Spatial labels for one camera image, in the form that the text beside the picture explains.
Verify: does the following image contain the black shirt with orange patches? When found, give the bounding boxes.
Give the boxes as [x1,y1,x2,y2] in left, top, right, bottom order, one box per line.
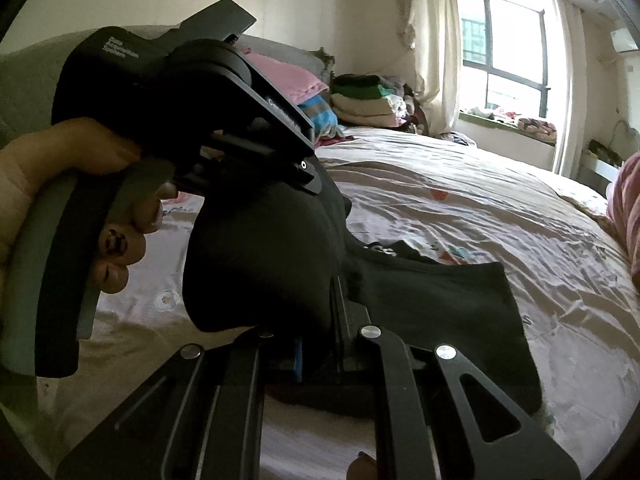
[182,160,542,415]

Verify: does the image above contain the stack of folded clothes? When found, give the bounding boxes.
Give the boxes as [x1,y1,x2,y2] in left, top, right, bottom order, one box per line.
[330,74,430,134]

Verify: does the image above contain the clothes on window sill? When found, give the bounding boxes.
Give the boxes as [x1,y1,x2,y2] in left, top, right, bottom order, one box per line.
[518,117,556,144]

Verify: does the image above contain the person's right hand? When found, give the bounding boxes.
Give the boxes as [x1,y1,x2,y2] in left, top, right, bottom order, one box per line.
[346,452,378,480]

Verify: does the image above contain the person's left hand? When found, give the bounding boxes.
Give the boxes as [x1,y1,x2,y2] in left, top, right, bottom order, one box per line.
[1,118,178,294]

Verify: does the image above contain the pink pillow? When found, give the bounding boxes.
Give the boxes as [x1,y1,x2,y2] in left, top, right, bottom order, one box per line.
[242,49,329,105]

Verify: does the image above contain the blue striped folded cloth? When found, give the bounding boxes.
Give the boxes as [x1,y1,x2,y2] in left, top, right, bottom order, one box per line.
[298,94,345,144]

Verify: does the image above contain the grey quilted headboard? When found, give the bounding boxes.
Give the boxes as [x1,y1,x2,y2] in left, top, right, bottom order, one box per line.
[1,29,335,145]

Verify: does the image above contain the strawberry print bed sheet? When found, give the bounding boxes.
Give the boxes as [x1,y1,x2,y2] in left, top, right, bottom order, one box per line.
[0,127,640,480]

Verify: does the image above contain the cream curtain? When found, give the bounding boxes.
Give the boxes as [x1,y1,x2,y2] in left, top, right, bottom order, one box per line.
[402,0,462,136]

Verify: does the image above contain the pink blanket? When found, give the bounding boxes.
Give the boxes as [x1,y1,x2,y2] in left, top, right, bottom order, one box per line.
[608,153,640,288]

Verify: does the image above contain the white air conditioner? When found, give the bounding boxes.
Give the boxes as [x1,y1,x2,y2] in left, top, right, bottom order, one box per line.
[611,27,639,53]

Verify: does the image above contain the window with dark frame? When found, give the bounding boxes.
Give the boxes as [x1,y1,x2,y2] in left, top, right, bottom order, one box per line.
[458,0,549,118]

